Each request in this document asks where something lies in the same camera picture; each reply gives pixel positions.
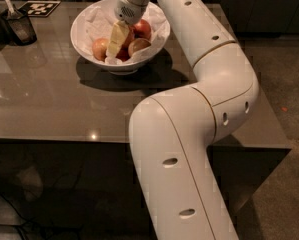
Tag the yellow-red apple left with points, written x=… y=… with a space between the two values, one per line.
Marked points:
x=99 y=48

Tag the black white fiducial marker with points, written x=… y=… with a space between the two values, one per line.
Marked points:
x=39 y=8

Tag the red apple front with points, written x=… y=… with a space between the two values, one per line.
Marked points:
x=123 y=55

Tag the black scoop with white handle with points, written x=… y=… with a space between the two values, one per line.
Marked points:
x=19 y=25

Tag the white paper bowl liner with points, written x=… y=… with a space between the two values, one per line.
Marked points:
x=92 y=29

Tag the yellow-red apple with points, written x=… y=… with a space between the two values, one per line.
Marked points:
x=137 y=45
x=99 y=48

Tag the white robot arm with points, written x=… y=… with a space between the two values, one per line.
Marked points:
x=169 y=132

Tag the yellow-red apple right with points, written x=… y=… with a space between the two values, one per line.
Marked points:
x=137 y=45

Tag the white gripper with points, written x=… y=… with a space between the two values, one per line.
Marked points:
x=126 y=11

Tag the white ceramic bowl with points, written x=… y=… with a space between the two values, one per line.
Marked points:
x=96 y=21

